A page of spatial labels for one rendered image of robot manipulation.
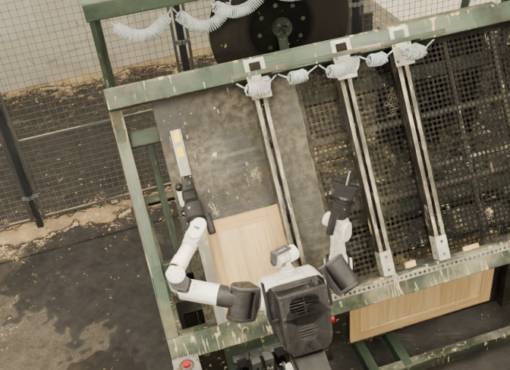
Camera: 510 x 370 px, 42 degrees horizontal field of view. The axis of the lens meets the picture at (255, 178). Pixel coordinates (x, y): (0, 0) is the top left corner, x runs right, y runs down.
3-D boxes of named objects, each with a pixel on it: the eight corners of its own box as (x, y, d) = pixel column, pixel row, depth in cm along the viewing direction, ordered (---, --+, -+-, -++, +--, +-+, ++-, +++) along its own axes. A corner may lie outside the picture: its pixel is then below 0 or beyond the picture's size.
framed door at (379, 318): (348, 340, 382) (350, 343, 380) (347, 271, 350) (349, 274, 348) (487, 297, 398) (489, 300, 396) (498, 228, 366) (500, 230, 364)
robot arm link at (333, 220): (354, 208, 288) (349, 230, 293) (335, 199, 294) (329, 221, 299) (341, 217, 280) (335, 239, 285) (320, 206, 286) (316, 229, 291)
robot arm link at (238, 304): (218, 308, 278) (250, 314, 276) (214, 315, 269) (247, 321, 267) (221, 281, 276) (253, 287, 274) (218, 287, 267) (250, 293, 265)
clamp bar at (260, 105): (294, 299, 326) (307, 310, 303) (238, 64, 317) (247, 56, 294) (313, 293, 328) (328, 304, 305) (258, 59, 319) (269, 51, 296)
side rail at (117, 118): (165, 333, 321) (166, 340, 310) (108, 113, 313) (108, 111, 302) (177, 330, 322) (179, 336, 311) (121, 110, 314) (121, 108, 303)
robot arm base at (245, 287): (252, 315, 281) (259, 325, 270) (222, 313, 277) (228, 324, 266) (257, 281, 278) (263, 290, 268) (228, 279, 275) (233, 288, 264)
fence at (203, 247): (216, 322, 319) (217, 324, 315) (168, 131, 312) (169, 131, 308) (226, 319, 320) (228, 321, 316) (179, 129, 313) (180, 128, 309)
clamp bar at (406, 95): (429, 259, 339) (452, 267, 316) (379, 32, 330) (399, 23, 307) (448, 255, 341) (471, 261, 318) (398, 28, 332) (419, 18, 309)
